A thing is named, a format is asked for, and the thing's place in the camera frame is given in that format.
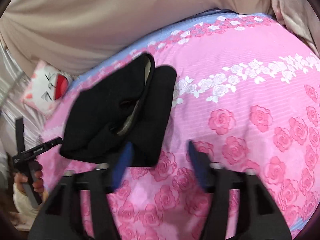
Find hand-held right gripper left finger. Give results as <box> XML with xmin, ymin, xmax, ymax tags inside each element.
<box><xmin>28</xmin><ymin>141</ymin><xmax>134</xmax><ymax>240</ymax></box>

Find pink rose print bedsheet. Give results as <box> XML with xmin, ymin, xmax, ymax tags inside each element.
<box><xmin>41</xmin><ymin>9</ymin><xmax>320</xmax><ymax>240</ymax></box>

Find black pants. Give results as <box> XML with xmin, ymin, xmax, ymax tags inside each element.
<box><xmin>59</xmin><ymin>52</ymin><xmax>177</xmax><ymax>167</ymax></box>

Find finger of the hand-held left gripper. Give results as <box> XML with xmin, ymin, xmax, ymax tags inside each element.
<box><xmin>45</xmin><ymin>137</ymin><xmax>63</xmax><ymax>149</ymax></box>

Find cartoon face pillow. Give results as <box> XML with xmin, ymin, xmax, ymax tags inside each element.
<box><xmin>22</xmin><ymin>60</ymin><xmax>73</xmax><ymax>116</ymax></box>

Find silver satin cloth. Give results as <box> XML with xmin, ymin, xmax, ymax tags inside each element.
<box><xmin>0</xmin><ymin>47</ymin><xmax>46</xmax><ymax>160</ymax></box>

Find cream floral blanket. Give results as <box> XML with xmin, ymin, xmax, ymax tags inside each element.
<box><xmin>267</xmin><ymin>0</ymin><xmax>320</xmax><ymax>55</ymax></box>

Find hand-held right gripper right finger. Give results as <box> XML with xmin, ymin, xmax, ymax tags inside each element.
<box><xmin>188</xmin><ymin>140</ymin><xmax>292</xmax><ymax>240</ymax></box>

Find beige cloth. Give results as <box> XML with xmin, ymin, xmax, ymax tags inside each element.
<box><xmin>0</xmin><ymin>0</ymin><xmax>275</xmax><ymax>78</ymax></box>

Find person's left hand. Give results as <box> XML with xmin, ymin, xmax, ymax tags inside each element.
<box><xmin>13</xmin><ymin>162</ymin><xmax>49</xmax><ymax>201</ymax></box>

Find person's left forearm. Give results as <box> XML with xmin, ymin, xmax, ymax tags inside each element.
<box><xmin>11</xmin><ymin>183</ymin><xmax>48</xmax><ymax>230</ymax></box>

